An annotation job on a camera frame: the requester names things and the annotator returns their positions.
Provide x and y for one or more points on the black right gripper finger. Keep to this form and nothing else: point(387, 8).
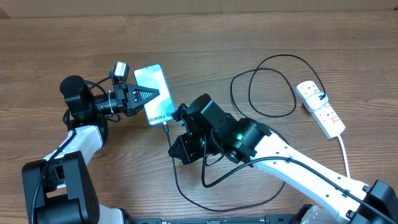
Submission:
point(180, 115)
point(189, 147)

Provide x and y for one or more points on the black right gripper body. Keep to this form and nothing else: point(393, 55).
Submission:
point(204, 135)

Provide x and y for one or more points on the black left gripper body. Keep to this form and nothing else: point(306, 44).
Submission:
point(121, 96)

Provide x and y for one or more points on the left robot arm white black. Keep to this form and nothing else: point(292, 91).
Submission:
point(58, 188)

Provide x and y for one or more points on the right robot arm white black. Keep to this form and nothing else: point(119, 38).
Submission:
point(247, 142)

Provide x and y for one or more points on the white charger plug adapter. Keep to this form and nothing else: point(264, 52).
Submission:
point(315, 101)

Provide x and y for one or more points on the white power strip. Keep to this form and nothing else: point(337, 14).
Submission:
point(326, 117)

